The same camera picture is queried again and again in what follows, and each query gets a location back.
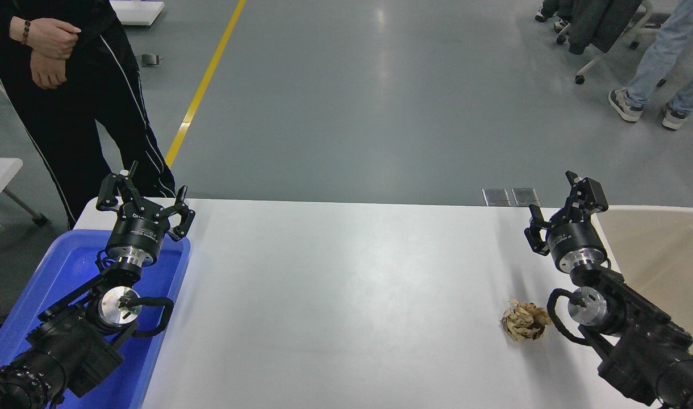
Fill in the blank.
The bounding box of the person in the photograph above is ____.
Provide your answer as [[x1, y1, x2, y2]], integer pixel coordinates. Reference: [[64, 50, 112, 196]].
[[608, 0, 693, 132], [0, 0, 177, 231], [534, 0, 571, 32]]

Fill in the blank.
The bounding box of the white frame office chair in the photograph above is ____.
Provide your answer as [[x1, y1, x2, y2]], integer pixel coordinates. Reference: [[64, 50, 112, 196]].
[[556, 0, 683, 87]]

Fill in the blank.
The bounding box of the crumpled tan paper ball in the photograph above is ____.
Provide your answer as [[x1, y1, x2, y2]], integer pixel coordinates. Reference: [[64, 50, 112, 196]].
[[500, 300, 553, 343]]

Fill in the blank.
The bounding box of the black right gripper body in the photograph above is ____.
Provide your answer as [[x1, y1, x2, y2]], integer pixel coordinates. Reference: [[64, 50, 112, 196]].
[[548, 219, 607, 270]]

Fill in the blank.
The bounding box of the blue plastic tray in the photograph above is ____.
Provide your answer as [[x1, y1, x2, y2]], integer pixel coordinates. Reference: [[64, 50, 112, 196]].
[[0, 229, 191, 409]]

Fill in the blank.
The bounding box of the person's right hand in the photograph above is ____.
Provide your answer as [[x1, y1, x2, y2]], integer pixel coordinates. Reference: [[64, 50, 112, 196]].
[[30, 18, 82, 60]]

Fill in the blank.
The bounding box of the person's left hand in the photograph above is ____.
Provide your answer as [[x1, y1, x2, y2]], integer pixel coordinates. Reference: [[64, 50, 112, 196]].
[[30, 55, 69, 90]]

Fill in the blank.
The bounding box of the white flat platform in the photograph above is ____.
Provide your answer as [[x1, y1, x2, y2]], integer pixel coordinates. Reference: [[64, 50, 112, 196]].
[[109, 0, 165, 27]]

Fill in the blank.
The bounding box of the dark jacket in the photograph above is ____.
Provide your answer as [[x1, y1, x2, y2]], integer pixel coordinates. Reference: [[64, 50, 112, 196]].
[[568, 0, 642, 56]]

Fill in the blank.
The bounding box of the large pale plastic bin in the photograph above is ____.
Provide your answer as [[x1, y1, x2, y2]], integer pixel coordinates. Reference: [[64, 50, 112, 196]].
[[595, 206, 693, 356]]

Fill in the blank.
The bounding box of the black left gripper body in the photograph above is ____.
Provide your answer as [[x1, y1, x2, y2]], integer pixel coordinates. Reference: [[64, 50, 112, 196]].
[[106, 206, 172, 254]]

